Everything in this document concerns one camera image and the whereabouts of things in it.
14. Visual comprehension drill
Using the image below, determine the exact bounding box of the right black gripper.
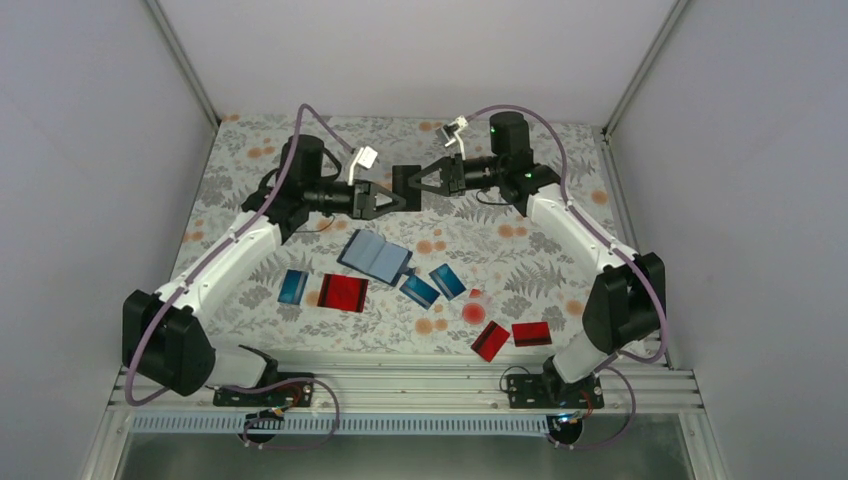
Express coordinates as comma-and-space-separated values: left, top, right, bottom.
408, 152, 505, 197

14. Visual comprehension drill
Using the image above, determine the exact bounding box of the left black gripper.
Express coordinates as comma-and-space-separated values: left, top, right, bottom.
303, 178, 404, 220

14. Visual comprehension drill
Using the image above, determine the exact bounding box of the dark blue card holder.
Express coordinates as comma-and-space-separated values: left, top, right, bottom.
337, 229, 414, 287

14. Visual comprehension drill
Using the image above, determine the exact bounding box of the black card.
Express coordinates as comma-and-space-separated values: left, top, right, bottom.
392, 165, 422, 212

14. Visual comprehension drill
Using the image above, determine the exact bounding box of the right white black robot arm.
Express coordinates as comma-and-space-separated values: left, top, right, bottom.
405, 105, 668, 407

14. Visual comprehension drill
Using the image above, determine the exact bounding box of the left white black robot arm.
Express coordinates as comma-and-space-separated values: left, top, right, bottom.
122, 134, 407, 406

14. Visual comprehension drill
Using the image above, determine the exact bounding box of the blue card centre right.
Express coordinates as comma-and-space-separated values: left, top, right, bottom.
429, 264, 466, 300

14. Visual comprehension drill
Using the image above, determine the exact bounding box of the blue card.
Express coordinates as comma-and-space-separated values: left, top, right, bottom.
278, 269, 309, 306
399, 275, 440, 310
429, 264, 466, 300

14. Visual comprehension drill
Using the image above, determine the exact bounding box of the red card overlapping stack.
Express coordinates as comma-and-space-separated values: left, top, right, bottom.
338, 276, 369, 313

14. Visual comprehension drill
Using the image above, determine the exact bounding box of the red card upper stack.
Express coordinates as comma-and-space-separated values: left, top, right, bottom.
318, 274, 344, 311

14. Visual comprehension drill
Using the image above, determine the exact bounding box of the white card red circle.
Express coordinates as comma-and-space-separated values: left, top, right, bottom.
461, 288, 491, 325

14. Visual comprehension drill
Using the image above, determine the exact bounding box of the blue card far left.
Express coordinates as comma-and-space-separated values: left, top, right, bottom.
278, 269, 309, 306

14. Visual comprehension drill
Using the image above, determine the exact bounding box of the red card tilted right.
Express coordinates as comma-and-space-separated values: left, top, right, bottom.
471, 321, 511, 363

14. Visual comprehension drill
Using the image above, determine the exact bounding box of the red card far right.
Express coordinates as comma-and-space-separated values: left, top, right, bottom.
511, 321, 552, 348

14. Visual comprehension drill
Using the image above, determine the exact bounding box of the floral patterned table mat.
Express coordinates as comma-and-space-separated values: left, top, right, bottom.
174, 115, 617, 355

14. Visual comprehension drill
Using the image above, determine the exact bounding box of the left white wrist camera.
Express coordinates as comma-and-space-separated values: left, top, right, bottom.
345, 146, 378, 185

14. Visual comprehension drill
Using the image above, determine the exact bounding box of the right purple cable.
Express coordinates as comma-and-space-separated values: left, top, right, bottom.
466, 104, 669, 453

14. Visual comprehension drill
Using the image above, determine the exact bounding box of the purple cable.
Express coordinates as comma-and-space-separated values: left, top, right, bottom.
124, 103, 356, 452
466, 104, 669, 453

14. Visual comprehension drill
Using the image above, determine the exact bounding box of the aluminium front rail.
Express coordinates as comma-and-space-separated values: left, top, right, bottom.
105, 360, 705, 415

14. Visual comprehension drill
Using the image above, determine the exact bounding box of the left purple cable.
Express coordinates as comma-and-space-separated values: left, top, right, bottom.
124, 103, 356, 452

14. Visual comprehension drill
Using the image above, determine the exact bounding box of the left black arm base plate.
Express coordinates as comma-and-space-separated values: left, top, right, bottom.
212, 372, 315, 408

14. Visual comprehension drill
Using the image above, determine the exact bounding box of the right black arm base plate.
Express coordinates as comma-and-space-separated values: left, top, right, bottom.
505, 374, 605, 410

